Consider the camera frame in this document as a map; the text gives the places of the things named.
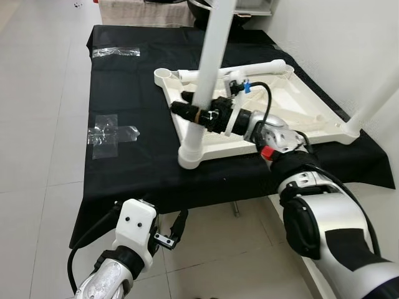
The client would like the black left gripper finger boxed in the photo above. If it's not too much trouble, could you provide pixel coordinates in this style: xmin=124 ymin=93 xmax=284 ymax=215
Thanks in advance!
xmin=173 ymin=209 xmax=190 ymax=245

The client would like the white plastic table top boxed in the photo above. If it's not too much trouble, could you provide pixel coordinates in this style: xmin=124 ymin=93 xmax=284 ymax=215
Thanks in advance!
xmin=153 ymin=59 xmax=365 ymax=169

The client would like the black tablecloth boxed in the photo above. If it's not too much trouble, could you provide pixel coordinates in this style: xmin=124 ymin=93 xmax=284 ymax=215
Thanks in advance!
xmin=69 ymin=24 xmax=397 ymax=250

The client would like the clear tape cross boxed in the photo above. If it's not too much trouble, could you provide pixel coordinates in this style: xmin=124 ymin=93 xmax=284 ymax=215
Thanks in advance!
xmin=87 ymin=114 xmax=141 ymax=159

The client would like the clear tape strip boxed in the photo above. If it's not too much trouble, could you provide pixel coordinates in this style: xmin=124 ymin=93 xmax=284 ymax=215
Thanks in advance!
xmin=92 ymin=47 xmax=141 ymax=58

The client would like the black round bowl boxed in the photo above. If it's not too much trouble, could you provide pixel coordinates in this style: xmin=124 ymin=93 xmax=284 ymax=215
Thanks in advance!
xmin=187 ymin=0 xmax=216 ymax=29

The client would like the beige cloth covered bench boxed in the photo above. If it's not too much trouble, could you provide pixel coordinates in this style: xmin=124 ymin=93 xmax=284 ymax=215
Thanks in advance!
xmin=100 ymin=0 xmax=194 ymax=27

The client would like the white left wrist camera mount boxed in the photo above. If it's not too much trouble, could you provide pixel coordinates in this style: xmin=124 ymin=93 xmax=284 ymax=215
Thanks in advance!
xmin=113 ymin=199 xmax=158 ymax=259

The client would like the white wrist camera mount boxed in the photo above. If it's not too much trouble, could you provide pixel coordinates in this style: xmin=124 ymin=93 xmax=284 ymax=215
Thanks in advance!
xmin=223 ymin=70 xmax=250 ymax=135
xmin=113 ymin=199 xmax=158 ymax=259

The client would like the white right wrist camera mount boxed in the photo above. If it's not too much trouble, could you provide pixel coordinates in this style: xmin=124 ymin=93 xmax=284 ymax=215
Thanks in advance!
xmin=223 ymin=70 xmax=250 ymax=135

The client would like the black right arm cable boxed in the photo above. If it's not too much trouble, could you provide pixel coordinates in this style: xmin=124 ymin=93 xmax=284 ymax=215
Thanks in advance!
xmin=245 ymin=81 xmax=273 ymax=125

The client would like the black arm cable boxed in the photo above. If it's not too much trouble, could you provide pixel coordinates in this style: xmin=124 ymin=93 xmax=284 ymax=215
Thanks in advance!
xmin=245 ymin=81 xmax=273 ymax=125
xmin=67 ymin=206 xmax=122 ymax=293

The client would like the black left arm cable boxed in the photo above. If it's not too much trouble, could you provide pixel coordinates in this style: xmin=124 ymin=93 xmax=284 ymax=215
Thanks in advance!
xmin=67 ymin=206 xmax=122 ymax=293

